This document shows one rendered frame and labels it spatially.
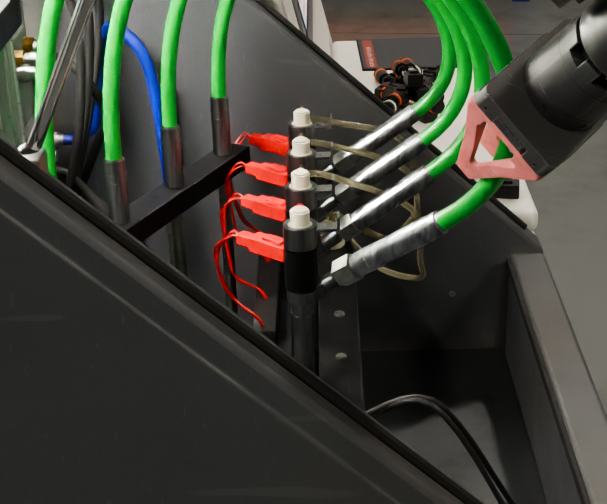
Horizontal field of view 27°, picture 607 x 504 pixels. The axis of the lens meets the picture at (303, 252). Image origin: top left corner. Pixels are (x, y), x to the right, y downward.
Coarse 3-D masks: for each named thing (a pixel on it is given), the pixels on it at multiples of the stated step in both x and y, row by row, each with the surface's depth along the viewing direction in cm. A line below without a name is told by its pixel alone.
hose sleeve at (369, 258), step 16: (416, 224) 88; (432, 224) 87; (384, 240) 89; (400, 240) 88; (416, 240) 88; (432, 240) 88; (352, 256) 91; (368, 256) 90; (384, 256) 90; (400, 256) 90; (368, 272) 91
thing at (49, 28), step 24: (48, 0) 92; (456, 0) 80; (480, 0) 80; (48, 24) 93; (480, 24) 80; (48, 48) 94; (504, 48) 80; (48, 72) 95; (48, 144) 98; (504, 144) 83; (48, 168) 99; (480, 192) 85; (456, 216) 86
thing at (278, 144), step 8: (256, 136) 127; (264, 136) 127; (272, 136) 126; (280, 136) 126; (256, 144) 128; (264, 144) 126; (272, 144) 126; (280, 144) 125; (272, 152) 126; (280, 152) 125
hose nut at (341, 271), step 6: (342, 258) 92; (348, 258) 92; (336, 264) 92; (342, 264) 91; (348, 264) 91; (336, 270) 92; (342, 270) 91; (348, 270) 91; (336, 276) 92; (342, 276) 92; (348, 276) 91; (354, 276) 91; (360, 276) 92; (342, 282) 92; (348, 282) 92; (354, 282) 92
